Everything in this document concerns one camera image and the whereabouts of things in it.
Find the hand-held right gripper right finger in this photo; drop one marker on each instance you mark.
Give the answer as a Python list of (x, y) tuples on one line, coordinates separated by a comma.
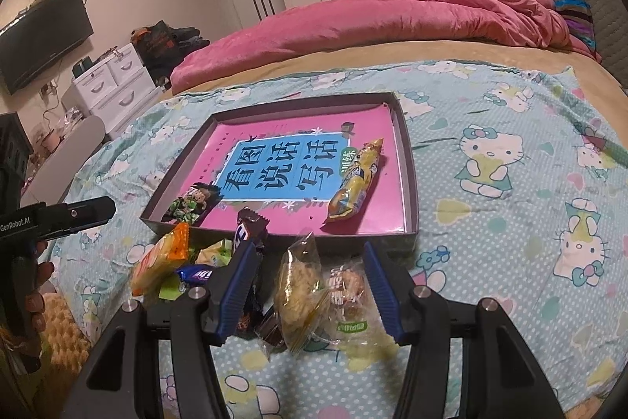
[(385, 296)]

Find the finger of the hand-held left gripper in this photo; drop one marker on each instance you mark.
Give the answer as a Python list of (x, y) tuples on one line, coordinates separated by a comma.
[(91, 210)]

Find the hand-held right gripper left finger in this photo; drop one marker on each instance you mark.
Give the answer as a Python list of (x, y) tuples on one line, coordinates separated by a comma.
[(236, 291)]

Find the clear pastry packet green label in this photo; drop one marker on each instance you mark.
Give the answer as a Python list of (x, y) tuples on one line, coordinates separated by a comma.
[(349, 296)]

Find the blue biscuit packet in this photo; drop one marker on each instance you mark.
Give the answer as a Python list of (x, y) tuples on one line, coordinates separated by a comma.
[(196, 274)]

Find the clear noodle snack packet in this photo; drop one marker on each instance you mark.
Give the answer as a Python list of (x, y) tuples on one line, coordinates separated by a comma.
[(297, 296)]

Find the orange cracker packet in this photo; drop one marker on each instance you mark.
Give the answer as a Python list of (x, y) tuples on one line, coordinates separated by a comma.
[(158, 263)]

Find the dark grey shallow box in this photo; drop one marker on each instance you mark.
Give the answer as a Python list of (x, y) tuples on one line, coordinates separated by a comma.
[(409, 183)]

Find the person's left hand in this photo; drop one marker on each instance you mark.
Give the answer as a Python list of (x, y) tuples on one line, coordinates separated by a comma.
[(39, 284)]

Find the pale yellow snack packet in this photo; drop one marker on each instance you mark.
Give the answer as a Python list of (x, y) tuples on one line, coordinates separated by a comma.
[(216, 253)]

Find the dark brown snack packet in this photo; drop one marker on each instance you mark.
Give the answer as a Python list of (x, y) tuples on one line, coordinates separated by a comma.
[(271, 329)]

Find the dark cloth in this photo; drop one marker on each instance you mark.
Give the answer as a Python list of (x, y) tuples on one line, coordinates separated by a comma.
[(11, 154)]

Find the green and black candy packet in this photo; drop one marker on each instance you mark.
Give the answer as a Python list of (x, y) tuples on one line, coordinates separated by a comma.
[(190, 204)]

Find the long yellow snack packet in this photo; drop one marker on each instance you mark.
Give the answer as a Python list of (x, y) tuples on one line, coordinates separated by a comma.
[(354, 183)]

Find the yellow fluffy cushion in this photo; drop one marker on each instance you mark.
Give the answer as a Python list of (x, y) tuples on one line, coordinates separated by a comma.
[(61, 333)]

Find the white drawer cabinet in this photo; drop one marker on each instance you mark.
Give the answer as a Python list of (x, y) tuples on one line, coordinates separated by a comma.
[(110, 85)]

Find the pink and blue printed book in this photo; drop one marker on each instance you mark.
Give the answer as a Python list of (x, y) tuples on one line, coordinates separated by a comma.
[(289, 168)]

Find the cat printed blue blanket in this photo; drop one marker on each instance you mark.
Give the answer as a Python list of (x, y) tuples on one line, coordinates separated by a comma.
[(490, 213)]

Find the black flat television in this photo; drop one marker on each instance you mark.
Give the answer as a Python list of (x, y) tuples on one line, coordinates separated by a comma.
[(39, 38)]

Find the dark clothes pile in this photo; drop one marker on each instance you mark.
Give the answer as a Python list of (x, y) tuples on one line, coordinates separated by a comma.
[(164, 43)]

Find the beige bed sheet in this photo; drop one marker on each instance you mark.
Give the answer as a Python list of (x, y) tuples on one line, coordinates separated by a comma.
[(490, 55)]

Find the pink duvet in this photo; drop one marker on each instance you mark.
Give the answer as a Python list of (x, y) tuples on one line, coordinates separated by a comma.
[(392, 16)]

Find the striped colourful pillow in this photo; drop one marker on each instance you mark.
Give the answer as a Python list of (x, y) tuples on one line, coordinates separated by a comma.
[(574, 14)]

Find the grey quilted headboard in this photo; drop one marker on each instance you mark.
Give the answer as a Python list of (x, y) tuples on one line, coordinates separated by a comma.
[(579, 2)]

